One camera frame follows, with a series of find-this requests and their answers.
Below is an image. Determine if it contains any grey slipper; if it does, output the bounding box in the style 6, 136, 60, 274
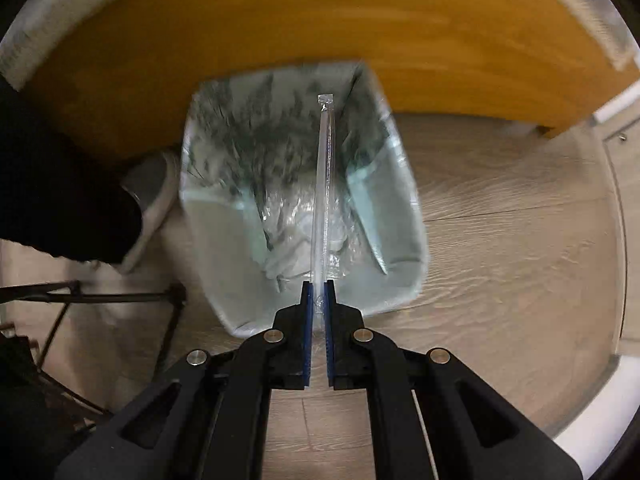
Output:
120, 152, 181, 273

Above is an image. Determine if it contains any clear drinking straw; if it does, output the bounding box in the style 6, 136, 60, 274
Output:
309, 92, 335, 311

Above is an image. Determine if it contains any black metal stand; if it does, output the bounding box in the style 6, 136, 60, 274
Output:
0, 280, 188, 441

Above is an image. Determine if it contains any crumpled clear plastic wrap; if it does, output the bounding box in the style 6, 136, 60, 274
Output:
260, 195, 351, 291

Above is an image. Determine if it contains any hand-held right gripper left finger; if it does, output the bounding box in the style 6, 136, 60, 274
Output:
54, 280, 314, 480

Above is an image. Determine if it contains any trash bin with plastic liner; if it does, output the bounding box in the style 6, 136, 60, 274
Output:
180, 60, 431, 338

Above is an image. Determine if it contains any person's leg in black trousers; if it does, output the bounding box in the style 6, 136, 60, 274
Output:
0, 75, 143, 266

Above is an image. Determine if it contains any wooden bed frame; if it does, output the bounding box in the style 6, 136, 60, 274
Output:
27, 0, 640, 161

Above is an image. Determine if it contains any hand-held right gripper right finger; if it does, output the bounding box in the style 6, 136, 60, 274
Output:
323, 280, 584, 480

